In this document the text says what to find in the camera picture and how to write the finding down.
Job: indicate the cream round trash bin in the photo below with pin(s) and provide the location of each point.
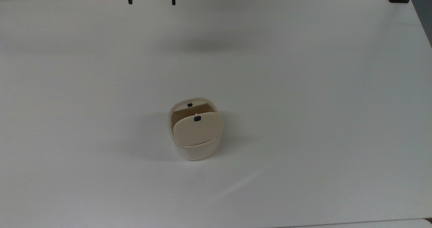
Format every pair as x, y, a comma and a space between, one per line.
195, 152

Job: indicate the beige trash bin lid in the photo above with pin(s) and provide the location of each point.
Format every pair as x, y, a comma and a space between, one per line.
197, 131

